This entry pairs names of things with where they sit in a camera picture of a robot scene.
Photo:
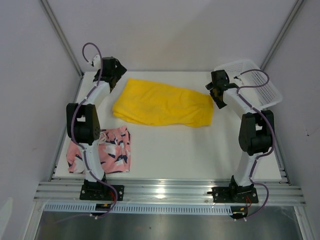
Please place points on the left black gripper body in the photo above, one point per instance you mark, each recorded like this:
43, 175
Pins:
98, 74

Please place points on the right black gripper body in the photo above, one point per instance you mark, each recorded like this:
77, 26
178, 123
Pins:
212, 90

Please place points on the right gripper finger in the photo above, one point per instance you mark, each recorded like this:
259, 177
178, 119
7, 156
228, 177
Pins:
220, 103
210, 86

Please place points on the yellow shorts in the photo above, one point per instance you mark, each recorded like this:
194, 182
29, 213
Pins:
158, 104

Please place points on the pink whale print shorts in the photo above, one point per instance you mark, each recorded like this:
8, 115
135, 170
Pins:
114, 148

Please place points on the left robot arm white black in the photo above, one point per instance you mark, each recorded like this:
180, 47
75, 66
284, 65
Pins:
83, 126

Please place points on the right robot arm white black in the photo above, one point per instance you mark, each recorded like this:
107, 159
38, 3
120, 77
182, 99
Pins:
256, 134

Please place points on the white perforated plastic basket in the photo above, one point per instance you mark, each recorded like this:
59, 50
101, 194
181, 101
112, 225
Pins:
260, 91

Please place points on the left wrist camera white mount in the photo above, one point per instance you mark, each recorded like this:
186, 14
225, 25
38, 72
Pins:
95, 62

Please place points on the left aluminium corner post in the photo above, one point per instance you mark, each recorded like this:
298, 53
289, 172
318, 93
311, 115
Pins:
48, 11

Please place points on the aluminium corner post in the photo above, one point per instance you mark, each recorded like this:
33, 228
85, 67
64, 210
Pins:
284, 30
48, 11

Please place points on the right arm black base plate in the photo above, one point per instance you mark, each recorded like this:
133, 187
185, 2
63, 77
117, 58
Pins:
240, 195

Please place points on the right aluminium corner post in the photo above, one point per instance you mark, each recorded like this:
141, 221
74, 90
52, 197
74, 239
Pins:
284, 30

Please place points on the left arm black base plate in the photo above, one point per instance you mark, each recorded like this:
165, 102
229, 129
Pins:
102, 193

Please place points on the aluminium mounting rail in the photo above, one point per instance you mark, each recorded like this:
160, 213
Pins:
168, 191

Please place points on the white slotted cable duct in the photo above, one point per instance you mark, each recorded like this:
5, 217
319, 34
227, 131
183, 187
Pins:
134, 208

